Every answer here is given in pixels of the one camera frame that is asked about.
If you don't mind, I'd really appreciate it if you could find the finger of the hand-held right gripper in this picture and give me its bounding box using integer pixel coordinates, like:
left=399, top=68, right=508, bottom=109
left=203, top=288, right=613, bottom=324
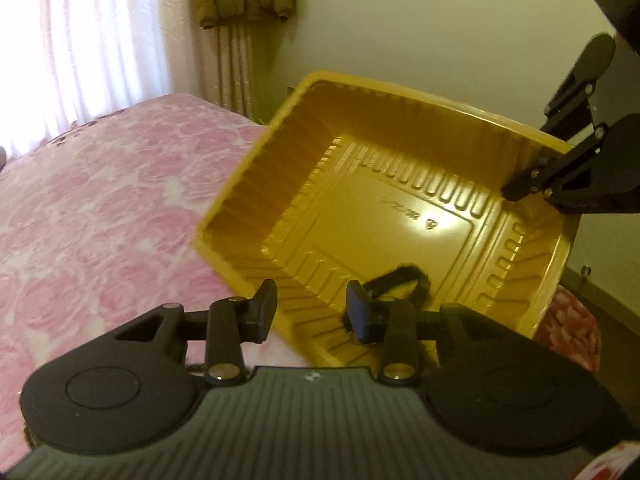
left=501, top=114, right=640, bottom=217
left=540, top=34, right=617, bottom=143

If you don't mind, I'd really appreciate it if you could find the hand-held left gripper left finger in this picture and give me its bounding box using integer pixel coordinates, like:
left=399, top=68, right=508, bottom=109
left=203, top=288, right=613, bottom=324
left=114, top=280, right=278, bottom=387

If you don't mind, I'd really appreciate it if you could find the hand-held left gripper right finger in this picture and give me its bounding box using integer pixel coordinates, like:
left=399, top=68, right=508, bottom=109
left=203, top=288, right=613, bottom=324
left=346, top=280, right=528, bottom=387

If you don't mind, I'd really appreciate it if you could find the black braided bracelet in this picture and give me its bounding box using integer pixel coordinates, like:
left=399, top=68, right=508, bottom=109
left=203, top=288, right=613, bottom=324
left=340, top=265, right=433, bottom=346

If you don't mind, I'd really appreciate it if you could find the yellow plastic tray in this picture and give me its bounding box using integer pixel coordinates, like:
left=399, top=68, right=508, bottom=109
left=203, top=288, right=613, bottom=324
left=192, top=71, right=581, bottom=368

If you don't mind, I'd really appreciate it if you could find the pink floral blanket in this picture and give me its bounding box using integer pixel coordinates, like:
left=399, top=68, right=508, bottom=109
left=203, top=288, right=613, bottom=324
left=0, top=92, right=601, bottom=466

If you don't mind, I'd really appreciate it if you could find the white sheer curtain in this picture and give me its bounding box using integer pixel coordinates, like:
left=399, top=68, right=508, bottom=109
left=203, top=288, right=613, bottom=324
left=0, top=0, right=178, bottom=161

